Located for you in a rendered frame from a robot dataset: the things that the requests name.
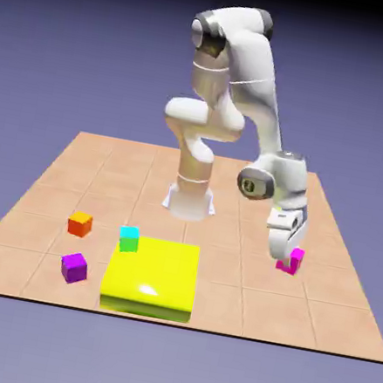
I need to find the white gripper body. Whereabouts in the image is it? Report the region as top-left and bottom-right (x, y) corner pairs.
(260, 204), (311, 265)

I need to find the small pink cube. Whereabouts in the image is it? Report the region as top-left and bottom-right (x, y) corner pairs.
(274, 244), (307, 278)

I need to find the small cyan cube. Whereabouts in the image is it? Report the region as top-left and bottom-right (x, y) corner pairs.
(115, 223), (142, 256)

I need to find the small orange cube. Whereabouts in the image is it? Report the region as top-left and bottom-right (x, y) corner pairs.
(65, 209), (95, 240)

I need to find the small purple cube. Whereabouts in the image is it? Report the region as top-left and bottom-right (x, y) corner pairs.
(57, 249), (92, 288)

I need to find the large yellow box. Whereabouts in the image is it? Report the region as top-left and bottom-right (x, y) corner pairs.
(97, 229), (204, 325)

